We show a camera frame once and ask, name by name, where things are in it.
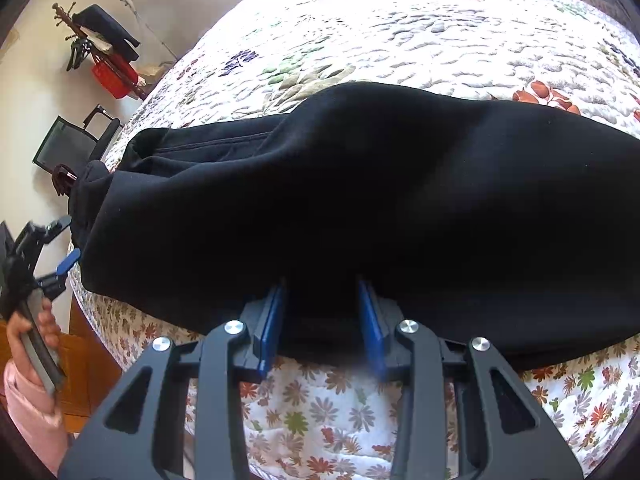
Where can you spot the black pants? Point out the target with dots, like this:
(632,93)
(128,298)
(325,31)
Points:
(350,200)

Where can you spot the wooden cabinet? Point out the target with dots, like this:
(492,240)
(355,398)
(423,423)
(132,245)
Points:
(92,370)

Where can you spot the red bag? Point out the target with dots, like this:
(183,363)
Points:
(114,77)

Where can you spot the black clothes hangers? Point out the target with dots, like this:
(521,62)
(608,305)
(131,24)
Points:
(77,55)

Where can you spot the black mesh office chair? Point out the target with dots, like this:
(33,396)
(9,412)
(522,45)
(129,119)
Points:
(62,145)

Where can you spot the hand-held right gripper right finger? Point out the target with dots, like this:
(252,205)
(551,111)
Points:
(372,332)

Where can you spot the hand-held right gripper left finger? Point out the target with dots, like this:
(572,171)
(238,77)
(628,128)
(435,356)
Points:
(269,332)

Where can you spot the floral quilted bedspread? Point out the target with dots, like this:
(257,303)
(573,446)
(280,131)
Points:
(400,25)

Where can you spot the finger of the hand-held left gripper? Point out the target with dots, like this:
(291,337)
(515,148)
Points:
(67,261)
(60,224)

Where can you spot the person's left hand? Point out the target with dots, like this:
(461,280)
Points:
(49,325)

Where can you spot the black garment on rack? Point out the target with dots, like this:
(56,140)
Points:
(107,30)

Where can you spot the wooden coat rack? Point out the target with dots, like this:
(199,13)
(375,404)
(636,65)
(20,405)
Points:
(75,27)

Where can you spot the dark red hangers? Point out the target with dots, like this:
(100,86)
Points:
(62,177)

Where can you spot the person's left forearm pink sleeve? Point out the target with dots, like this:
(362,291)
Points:
(30,410)

